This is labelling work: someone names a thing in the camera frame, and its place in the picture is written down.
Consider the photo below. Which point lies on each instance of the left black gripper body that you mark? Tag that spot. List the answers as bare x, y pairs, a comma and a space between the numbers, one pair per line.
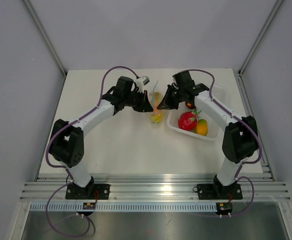
130, 99

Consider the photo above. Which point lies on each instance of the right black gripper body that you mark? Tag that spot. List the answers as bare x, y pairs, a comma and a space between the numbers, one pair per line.
181, 98

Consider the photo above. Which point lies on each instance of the yellow banana bunch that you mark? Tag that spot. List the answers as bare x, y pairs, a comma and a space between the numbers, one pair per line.
156, 117

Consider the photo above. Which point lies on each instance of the clear zip top bag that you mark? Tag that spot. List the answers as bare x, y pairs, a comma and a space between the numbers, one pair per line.
154, 89

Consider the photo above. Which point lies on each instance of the orange peach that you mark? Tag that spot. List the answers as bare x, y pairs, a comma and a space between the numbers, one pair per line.
155, 105

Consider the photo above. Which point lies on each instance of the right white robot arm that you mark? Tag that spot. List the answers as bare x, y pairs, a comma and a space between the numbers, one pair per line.
240, 140

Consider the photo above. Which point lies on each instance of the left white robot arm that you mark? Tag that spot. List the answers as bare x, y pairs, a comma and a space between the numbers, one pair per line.
66, 144

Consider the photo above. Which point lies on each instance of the dark red apple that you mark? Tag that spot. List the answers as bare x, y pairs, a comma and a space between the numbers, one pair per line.
189, 105

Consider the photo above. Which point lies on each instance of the red dragon fruit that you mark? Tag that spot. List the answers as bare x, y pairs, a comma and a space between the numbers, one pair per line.
188, 120

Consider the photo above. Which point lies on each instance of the white plastic basket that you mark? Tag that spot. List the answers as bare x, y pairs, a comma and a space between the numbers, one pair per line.
206, 120

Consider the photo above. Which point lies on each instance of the orange green mango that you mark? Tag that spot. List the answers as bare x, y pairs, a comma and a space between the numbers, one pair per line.
201, 127

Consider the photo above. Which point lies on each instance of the left small circuit board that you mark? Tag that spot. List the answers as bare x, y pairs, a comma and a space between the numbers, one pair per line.
89, 206

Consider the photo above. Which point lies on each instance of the small circuit board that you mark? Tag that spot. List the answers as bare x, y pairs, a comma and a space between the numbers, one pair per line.
224, 208
89, 206

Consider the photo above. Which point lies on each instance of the right small circuit board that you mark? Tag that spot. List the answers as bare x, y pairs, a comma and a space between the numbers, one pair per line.
224, 208

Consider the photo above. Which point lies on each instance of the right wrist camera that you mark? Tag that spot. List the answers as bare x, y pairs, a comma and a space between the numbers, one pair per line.
183, 79

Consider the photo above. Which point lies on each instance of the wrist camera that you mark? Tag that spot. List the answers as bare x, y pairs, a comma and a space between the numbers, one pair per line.
141, 82
183, 79

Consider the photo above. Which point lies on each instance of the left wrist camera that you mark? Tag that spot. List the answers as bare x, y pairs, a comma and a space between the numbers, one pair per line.
141, 82

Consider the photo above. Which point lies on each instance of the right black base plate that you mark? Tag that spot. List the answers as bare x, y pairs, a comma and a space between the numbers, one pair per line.
209, 191

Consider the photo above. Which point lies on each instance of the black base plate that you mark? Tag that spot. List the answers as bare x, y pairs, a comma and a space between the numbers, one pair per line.
98, 191
209, 191

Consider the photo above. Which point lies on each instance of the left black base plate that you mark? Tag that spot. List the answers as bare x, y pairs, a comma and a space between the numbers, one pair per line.
98, 191

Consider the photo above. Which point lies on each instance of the aluminium rail beam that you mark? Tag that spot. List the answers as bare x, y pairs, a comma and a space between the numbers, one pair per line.
159, 187

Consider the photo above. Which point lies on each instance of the right aluminium corner post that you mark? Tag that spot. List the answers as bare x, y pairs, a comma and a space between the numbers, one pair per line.
261, 35

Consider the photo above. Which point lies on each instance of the aluminium corner post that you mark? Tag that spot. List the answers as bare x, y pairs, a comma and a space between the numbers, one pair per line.
44, 36
261, 35

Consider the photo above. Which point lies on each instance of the left aluminium corner post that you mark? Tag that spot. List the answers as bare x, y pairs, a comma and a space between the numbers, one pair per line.
44, 36

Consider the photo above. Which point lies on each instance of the white slotted cable duct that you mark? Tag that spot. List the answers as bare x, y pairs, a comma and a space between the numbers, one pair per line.
160, 207

